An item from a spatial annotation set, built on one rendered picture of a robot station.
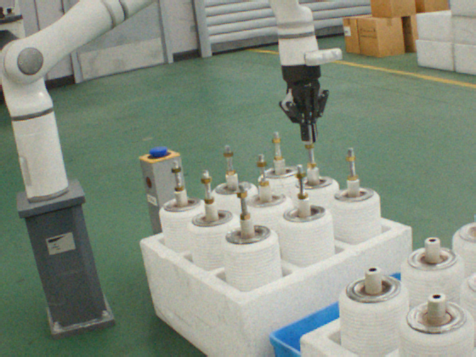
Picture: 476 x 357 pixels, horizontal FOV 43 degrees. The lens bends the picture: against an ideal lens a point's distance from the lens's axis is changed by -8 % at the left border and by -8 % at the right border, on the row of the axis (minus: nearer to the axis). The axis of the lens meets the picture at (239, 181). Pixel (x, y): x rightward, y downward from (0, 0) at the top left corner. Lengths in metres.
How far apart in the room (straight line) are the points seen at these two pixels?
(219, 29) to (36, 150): 5.31
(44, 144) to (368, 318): 0.75
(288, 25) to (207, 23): 5.28
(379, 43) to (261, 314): 4.07
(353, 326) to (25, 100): 0.79
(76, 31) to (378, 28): 3.87
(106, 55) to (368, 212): 5.29
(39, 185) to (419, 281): 0.77
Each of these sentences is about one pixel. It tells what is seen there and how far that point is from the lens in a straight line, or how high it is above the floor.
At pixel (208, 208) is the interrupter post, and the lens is 1.17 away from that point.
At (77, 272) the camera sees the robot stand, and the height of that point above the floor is 0.14.
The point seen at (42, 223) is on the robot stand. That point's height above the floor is 0.26.
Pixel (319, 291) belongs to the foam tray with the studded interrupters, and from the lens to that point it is 1.11.
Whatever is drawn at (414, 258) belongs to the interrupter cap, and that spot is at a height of 0.25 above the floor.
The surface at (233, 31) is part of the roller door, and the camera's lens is 6.57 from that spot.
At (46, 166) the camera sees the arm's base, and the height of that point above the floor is 0.37.
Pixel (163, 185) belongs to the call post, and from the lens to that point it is 1.41.
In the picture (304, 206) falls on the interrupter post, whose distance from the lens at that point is 1.13.
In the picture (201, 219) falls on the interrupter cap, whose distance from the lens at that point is 1.19.
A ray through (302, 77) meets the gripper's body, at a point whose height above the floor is 0.47.
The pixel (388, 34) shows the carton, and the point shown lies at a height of 0.17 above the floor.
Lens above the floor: 0.66
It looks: 17 degrees down
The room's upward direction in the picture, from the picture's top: 8 degrees counter-clockwise
